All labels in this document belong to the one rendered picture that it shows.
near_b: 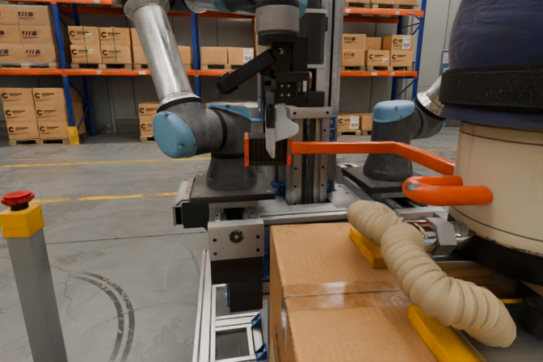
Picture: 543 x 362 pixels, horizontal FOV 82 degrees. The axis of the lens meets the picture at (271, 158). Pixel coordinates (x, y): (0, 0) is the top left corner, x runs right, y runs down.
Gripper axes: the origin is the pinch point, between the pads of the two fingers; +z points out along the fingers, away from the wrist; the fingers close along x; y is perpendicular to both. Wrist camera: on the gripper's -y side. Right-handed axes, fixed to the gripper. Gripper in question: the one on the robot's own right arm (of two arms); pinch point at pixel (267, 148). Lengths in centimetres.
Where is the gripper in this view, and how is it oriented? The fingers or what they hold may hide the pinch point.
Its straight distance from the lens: 59.6
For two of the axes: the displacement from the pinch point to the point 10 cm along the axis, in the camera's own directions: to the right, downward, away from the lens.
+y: 10.0, -0.3, 0.8
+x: -0.9, -2.3, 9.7
